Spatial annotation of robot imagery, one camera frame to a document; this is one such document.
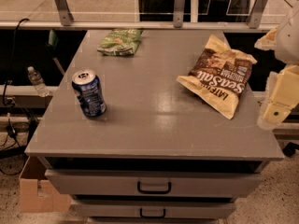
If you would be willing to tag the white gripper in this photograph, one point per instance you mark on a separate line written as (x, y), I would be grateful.
(289, 40)

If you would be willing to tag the blue pepsi can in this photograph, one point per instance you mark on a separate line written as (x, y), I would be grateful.
(87, 87)

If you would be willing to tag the brown sea salt chip bag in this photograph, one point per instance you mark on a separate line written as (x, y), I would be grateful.
(219, 76)

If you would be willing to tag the grey drawer cabinet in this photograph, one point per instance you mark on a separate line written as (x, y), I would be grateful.
(152, 123)

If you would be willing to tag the green chip bag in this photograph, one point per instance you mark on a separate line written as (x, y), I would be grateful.
(120, 42)

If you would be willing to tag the lower grey drawer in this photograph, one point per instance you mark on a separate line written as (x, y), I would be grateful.
(152, 209)

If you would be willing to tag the grey drawer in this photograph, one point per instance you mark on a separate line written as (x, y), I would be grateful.
(152, 183)
(152, 209)

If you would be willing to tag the clear plastic water bottle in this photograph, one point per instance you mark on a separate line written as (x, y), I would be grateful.
(37, 82)

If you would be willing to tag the upper grey drawer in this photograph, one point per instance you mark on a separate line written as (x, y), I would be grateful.
(152, 183)

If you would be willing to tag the cardboard box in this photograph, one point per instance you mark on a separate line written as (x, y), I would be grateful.
(37, 194)

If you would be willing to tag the right metal bracket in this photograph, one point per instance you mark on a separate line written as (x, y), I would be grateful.
(256, 13)

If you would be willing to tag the left metal bracket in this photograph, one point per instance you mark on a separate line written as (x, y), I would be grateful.
(65, 15)

